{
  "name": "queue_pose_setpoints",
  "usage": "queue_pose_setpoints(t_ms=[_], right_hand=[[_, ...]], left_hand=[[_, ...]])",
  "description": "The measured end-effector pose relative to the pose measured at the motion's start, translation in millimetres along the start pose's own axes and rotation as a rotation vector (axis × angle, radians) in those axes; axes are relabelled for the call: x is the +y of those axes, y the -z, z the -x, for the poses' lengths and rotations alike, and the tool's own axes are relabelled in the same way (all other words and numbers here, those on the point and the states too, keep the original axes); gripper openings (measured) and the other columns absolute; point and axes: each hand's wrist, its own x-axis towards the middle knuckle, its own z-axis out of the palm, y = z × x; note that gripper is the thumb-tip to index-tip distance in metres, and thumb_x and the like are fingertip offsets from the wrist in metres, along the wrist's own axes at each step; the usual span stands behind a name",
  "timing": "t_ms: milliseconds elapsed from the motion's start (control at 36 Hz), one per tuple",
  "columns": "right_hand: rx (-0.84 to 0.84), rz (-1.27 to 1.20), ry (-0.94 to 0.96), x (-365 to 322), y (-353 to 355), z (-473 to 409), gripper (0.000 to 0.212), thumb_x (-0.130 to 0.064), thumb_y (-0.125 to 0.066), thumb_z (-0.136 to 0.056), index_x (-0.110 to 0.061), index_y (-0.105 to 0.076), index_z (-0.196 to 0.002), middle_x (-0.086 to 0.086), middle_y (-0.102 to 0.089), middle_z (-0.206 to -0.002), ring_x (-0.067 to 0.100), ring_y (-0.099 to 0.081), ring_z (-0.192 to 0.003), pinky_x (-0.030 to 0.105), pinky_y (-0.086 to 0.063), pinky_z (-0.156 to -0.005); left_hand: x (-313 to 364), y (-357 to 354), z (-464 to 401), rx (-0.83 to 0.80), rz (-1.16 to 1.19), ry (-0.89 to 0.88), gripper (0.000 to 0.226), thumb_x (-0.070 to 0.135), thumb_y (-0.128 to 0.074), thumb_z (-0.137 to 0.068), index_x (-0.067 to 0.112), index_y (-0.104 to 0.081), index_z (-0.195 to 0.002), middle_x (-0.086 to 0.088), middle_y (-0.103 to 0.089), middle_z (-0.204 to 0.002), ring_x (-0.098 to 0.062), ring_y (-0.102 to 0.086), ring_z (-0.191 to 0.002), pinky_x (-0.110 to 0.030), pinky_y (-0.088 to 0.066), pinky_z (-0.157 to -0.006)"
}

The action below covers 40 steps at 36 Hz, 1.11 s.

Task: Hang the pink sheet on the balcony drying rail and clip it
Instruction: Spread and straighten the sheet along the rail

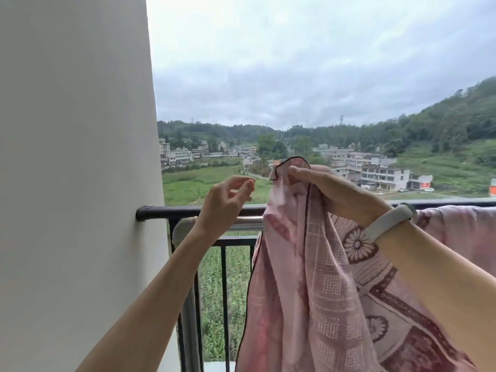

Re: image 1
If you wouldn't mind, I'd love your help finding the person's left hand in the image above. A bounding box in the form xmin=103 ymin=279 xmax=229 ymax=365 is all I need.
xmin=194 ymin=175 xmax=257 ymax=239

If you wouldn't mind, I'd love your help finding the person's right hand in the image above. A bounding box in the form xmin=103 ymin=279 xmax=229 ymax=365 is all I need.
xmin=288 ymin=166 xmax=393 ymax=230

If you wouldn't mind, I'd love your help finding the pink patterned towel blanket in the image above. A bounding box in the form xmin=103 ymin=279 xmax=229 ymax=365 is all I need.
xmin=235 ymin=156 xmax=496 ymax=372

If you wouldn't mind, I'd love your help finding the person's left forearm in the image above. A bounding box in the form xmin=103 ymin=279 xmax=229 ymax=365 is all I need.
xmin=75 ymin=224 xmax=224 ymax=372

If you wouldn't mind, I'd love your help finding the person's right forearm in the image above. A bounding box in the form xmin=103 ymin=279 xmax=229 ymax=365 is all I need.
xmin=373 ymin=211 xmax=496 ymax=372

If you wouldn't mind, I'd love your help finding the green crop field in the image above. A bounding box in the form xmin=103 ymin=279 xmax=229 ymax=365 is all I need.
xmin=161 ymin=165 xmax=274 ymax=207

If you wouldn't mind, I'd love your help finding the black metal balcony railing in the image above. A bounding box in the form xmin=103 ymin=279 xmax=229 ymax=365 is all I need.
xmin=135 ymin=197 xmax=496 ymax=372

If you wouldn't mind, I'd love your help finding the cluster of pale village houses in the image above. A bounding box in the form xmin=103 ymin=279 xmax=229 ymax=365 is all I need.
xmin=158 ymin=138 xmax=259 ymax=171
xmin=312 ymin=142 xmax=435 ymax=192

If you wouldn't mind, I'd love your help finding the grey bent metal pipe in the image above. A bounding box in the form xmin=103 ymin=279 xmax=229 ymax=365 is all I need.
xmin=172 ymin=215 xmax=264 ymax=372

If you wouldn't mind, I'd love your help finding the wooded green hillside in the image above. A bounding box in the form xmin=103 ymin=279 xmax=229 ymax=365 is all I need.
xmin=157 ymin=76 xmax=496 ymax=167

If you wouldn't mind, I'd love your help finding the white wrist bracelet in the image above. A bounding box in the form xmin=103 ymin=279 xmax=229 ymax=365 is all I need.
xmin=364 ymin=203 xmax=419 ymax=243

